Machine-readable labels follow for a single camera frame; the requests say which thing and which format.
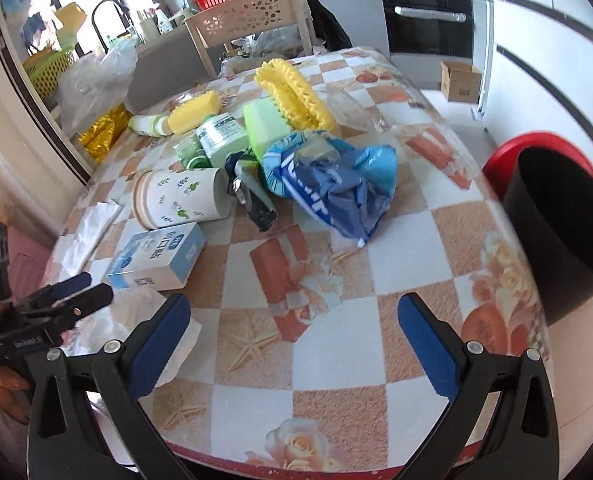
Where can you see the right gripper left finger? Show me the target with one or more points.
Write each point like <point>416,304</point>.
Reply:
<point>64,441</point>

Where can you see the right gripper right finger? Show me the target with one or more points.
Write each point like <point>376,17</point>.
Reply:
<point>522,439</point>

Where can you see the blue white mask box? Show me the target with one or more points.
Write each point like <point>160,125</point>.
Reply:
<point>160,259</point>

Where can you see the floral paper cup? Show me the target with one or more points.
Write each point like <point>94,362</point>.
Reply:
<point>164,198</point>

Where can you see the blue plastic bag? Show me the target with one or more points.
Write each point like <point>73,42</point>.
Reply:
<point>345,188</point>

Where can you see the green hand cream tube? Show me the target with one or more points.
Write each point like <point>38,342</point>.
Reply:
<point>190,152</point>

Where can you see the white green lotion bottle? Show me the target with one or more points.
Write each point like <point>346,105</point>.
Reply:
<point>150,125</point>

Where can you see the dark foil wrapper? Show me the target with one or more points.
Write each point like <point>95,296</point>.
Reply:
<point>247,184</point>

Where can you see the yellow sponge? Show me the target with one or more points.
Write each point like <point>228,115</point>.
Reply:
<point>192,113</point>

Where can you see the green white shampoo bottle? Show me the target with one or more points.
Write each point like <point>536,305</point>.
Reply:
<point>220,136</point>

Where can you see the yellow mesh scrubber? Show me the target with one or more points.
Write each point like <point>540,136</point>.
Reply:
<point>294,96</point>

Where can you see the black trash bin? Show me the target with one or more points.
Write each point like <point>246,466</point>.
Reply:
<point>549,202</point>

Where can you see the left hand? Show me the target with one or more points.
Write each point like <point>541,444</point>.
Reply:
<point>11,383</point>

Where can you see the gold foil bag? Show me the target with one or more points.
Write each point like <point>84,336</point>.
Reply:
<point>100,137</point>

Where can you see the clear plastic bag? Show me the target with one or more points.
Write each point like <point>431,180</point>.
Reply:
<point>94,84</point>

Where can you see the green plastic basket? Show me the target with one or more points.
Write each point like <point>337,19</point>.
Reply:
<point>45,67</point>

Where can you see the cardboard box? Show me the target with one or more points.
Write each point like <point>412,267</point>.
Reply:
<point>460,82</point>

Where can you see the black sink faucet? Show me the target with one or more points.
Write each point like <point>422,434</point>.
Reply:
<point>110,21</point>

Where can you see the white refrigerator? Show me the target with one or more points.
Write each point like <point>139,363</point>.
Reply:
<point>541,76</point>

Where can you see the black built-in oven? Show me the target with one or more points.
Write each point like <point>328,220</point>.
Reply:
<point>430,27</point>

